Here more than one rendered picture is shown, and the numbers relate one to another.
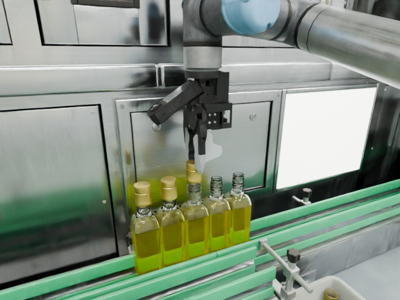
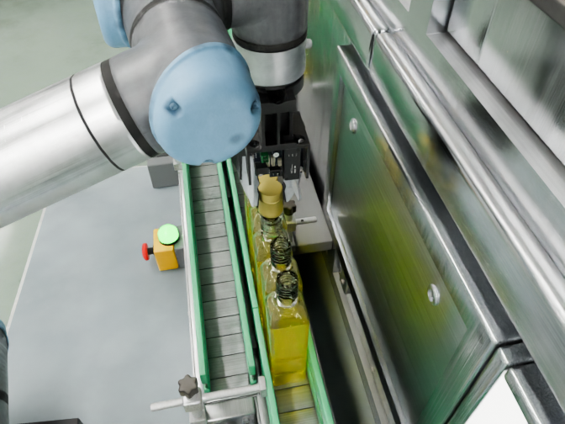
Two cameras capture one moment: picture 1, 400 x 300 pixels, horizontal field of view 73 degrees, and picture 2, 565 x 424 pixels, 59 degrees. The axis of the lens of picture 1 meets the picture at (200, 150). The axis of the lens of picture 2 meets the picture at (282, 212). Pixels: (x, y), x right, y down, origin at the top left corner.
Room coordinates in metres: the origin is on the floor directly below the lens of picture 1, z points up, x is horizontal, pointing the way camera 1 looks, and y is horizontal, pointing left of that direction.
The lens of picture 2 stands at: (0.68, -0.46, 1.67)
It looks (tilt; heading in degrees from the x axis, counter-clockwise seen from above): 47 degrees down; 103
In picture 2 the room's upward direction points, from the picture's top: straight up
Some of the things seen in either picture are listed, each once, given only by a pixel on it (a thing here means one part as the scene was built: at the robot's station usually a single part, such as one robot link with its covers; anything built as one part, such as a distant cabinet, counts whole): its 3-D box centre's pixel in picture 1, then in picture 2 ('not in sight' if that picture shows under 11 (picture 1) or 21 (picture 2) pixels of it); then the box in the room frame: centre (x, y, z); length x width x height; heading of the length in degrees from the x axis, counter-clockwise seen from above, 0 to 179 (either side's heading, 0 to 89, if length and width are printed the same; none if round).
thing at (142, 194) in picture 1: (142, 193); not in sight; (0.50, 0.12, 1.14); 0.04 x 0.04 x 0.04
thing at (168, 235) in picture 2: not in sight; (167, 233); (0.27, 0.17, 0.84); 0.05 x 0.05 x 0.03
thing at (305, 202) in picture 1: (299, 205); not in sight; (0.79, -0.33, 0.94); 0.07 x 0.04 x 0.13; 24
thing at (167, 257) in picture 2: not in sight; (171, 248); (0.27, 0.17, 0.79); 0.07 x 0.07 x 0.07; 24
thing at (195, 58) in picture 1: (202, 59); (272, 54); (0.56, 0.00, 1.41); 0.08 x 0.08 x 0.05
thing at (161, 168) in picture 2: not in sight; (165, 166); (0.15, 0.43, 0.79); 0.08 x 0.08 x 0.08; 24
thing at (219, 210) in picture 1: (215, 233); (281, 304); (0.58, -0.04, 0.99); 0.06 x 0.06 x 0.21; 25
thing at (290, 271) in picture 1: (283, 266); (209, 398); (0.50, -0.19, 0.95); 0.17 x 0.03 x 0.12; 24
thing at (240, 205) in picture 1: (235, 228); (286, 337); (0.60, -0.09, 0.99); 0.06 x 0.06 x 0.21; 24
